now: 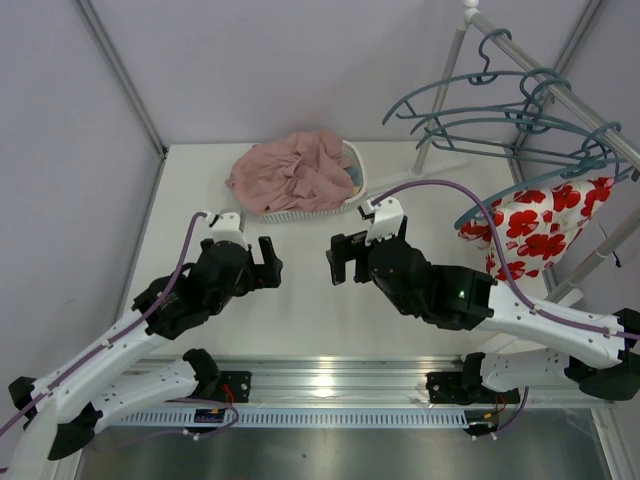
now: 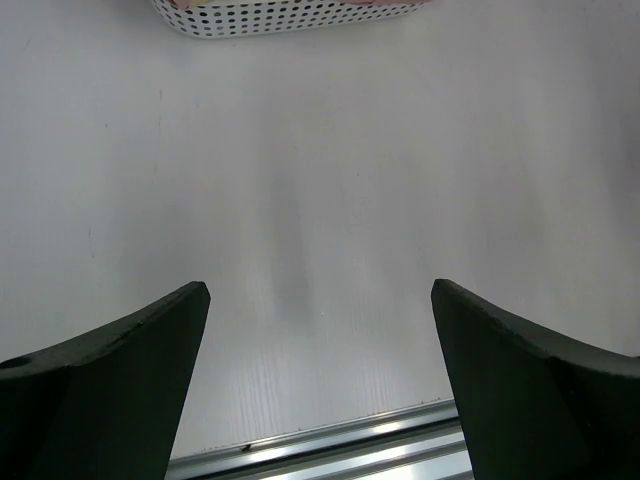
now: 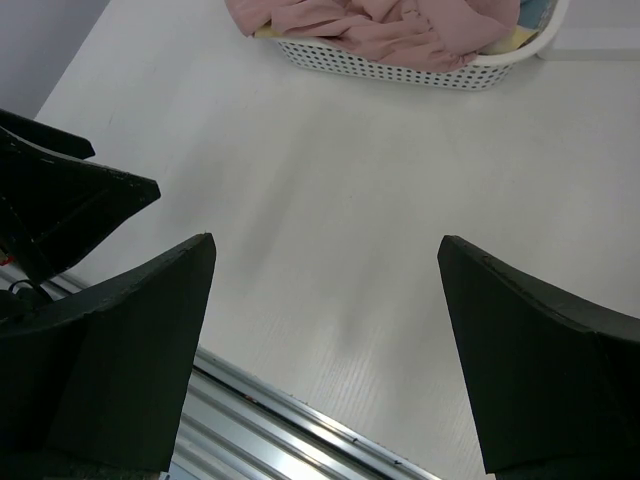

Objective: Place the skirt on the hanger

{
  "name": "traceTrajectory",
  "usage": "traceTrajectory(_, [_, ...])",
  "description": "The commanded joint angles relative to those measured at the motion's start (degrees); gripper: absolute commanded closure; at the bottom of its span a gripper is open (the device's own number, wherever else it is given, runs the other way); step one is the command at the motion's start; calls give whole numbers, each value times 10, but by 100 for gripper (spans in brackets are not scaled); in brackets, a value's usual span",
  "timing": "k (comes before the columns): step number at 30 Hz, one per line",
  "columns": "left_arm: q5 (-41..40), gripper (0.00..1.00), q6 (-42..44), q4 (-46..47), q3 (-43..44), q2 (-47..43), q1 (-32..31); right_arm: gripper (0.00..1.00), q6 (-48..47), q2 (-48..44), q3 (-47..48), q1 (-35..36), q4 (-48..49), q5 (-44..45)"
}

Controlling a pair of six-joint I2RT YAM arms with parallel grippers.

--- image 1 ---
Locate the blue garment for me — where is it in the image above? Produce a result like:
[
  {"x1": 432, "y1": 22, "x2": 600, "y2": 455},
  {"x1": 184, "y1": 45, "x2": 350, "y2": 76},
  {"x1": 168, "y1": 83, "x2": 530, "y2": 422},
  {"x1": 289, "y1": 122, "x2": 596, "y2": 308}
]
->
[{"x1": 345, "y1": 166, "x2": 362, "y2": 186}]

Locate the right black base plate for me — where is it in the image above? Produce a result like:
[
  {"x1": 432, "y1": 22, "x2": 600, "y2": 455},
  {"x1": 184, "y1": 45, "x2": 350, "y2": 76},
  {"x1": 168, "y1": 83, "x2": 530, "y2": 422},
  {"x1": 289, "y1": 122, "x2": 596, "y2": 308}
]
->
[{"x1": 425, "y1": 372, "x2": 521, "y2": 406}]

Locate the teal hanger with garment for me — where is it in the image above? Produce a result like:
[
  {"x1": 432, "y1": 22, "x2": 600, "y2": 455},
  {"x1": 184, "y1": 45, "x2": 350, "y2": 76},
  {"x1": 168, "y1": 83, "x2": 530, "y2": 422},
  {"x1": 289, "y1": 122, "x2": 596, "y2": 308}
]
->
[{"x1": 454, "y1": 118, "x2": 639, "y2": 229}]

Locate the red poppy floral garment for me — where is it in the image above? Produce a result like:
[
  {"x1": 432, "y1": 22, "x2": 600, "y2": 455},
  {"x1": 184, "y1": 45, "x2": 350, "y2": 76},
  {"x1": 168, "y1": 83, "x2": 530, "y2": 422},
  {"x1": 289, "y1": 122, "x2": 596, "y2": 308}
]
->
[{"x1": 458, "y1": 177, "x2": 614, "y2": 281}]

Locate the white slotted cable duct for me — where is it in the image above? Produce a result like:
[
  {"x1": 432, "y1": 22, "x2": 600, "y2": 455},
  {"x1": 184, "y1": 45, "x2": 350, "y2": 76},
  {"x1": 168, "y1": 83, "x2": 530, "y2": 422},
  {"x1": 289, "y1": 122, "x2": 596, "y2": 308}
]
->
[{"x1": 115, "y1": 407, "x2": 468, "y2": 429}]

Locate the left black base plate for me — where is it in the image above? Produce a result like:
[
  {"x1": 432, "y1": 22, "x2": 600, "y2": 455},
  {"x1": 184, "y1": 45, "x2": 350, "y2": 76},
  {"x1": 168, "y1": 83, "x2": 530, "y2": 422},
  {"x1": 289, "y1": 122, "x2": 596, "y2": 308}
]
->
[{"x1": 199, "y1": 371, "x2": 252, "y2": 404}]

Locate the aluminium mounting rail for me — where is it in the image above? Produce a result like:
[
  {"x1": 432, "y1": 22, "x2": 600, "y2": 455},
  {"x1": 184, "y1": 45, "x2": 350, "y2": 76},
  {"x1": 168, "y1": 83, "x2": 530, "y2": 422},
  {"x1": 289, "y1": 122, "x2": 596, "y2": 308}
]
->
[{"x1": 114, "y1": 355, "x2": 619, "y2": 411}]

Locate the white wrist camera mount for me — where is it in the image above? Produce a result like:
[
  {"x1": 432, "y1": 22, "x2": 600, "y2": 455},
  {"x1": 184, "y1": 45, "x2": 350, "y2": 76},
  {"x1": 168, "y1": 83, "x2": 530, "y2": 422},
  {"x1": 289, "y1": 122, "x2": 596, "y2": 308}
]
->
[
  {"x1": 207, "y1": 211, "x2": 249, "y2": 251},
  {"x1": 358, "y1": 197, "x2": 404, "y2": 246}
]

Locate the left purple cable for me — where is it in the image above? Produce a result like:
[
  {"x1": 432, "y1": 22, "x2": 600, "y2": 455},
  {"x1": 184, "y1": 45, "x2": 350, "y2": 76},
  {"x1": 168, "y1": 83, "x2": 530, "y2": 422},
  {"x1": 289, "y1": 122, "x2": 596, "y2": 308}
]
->
[{"x1": 0, "y1": 211, "x2": 207, "y2": 439}]

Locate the white laundry basket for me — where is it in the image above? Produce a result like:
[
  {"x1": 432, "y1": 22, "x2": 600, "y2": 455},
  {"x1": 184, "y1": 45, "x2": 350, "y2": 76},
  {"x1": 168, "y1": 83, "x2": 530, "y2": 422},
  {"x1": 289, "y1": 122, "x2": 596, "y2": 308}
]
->
[{"x1": 254, "y1": 139, "x2": 370, "y2": 225}]

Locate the silver clothes rack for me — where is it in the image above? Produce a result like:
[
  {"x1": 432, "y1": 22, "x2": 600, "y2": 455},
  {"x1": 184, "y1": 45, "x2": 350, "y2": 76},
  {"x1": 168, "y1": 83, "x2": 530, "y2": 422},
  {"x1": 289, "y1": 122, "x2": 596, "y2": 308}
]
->
[{"x1": 443, "y1": 1, "x2": 639, "y2": 303}]

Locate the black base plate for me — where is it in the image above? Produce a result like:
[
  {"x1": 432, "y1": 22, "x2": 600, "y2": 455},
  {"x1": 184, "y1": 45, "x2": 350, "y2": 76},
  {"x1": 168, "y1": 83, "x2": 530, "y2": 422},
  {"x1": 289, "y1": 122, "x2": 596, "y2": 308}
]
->
[
  {"x1": 199, "y1": 371, "x2": 252, "y2": 404},
  {"x1": 425, "y1": 372, "x2": 521, "y2": 406}
]

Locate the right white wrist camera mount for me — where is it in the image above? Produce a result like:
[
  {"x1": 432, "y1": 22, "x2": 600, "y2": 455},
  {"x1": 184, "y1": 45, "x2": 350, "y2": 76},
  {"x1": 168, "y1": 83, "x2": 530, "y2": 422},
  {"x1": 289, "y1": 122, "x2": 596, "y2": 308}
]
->
[{"x1": 358, "y1": 197, "x2": 404, "y2": 246}]

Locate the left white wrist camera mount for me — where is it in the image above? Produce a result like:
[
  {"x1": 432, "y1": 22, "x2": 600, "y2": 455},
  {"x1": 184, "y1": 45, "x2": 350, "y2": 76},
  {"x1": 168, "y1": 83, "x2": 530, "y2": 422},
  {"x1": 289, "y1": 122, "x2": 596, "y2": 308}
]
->
[{"x1": 207, "y1": 211, "x2": 249, "y2": 251}]

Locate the pink skirt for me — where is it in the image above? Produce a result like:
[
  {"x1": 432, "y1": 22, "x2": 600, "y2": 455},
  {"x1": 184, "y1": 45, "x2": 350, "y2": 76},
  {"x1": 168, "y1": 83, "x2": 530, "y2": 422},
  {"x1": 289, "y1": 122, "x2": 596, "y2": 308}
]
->
[{"x1": 226, "y1": 130, "x2": 356, "y2": 214}]

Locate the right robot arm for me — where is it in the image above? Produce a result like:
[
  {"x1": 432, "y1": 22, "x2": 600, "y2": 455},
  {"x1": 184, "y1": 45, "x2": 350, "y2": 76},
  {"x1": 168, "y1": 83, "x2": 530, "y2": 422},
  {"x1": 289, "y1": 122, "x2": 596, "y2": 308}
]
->
[{"x1": 326, "y1": 232, "x2": 639, "y2": 405}]

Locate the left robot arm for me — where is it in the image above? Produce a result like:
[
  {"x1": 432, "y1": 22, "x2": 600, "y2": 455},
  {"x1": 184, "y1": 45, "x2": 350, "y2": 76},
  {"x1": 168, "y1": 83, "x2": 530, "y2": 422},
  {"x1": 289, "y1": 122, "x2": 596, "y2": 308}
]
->
[{"x1": 8, "y1": 234, "x2": 283, "y2": 461}]

